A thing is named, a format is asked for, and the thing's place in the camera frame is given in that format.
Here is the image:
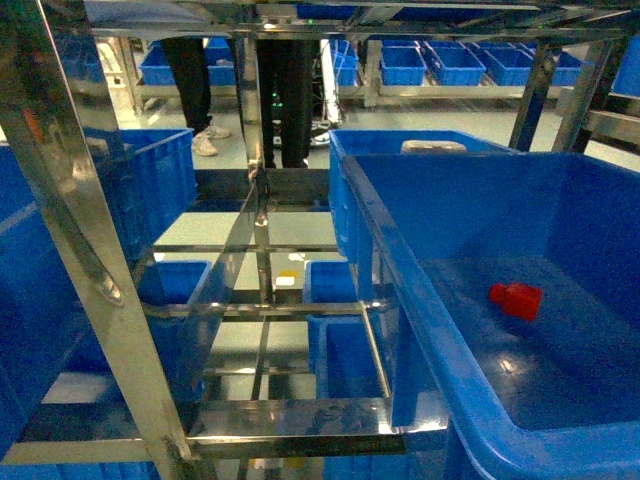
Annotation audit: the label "blue bin far left row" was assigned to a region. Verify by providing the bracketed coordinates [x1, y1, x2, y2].
[140, 45, 236, 86]

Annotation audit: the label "person black trouser legs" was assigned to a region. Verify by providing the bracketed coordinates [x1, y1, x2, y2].
[158, 37, 321, 170]

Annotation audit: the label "steel rack frame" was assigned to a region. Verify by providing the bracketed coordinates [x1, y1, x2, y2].
[1, 1, 639, 479]

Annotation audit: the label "small blue bin lower left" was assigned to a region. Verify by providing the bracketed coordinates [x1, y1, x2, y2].
[137, 260, 212, 306]

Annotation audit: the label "small blue bin lower centre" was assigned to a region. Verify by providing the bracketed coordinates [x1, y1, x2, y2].
[302, 260, 391, 399]

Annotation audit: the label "blue bin left of rack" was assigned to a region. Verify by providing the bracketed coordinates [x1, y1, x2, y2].
[1, 141, 188, 453]

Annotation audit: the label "large blue drop bin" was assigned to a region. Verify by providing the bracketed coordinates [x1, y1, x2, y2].
[343, 152, 639, 479]

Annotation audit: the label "blue bin row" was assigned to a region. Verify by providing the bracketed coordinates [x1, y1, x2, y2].
[381, 47, 427, 86]
[426, 48, 486, 86]
[140, 45, 236, 86]

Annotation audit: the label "small blue bin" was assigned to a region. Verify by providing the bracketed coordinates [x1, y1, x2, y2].
[302, 260, 391, 399]
[137, 260, 212, 306]

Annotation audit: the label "red toy block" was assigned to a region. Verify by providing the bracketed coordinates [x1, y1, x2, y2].
[488, 282, 543, 322]

